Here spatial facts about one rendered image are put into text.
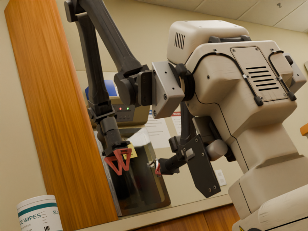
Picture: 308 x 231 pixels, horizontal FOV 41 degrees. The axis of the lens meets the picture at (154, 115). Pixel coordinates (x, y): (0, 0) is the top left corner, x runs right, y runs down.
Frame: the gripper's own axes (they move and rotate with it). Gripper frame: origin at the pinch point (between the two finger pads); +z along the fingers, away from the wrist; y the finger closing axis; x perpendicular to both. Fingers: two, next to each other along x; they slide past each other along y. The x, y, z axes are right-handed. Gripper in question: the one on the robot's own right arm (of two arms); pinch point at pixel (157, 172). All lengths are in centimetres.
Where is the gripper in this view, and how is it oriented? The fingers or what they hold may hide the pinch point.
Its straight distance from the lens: 194.1
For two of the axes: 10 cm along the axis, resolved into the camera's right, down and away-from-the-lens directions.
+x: 1.7, 8.9, -4.2
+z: -5.7, 4.4, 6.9
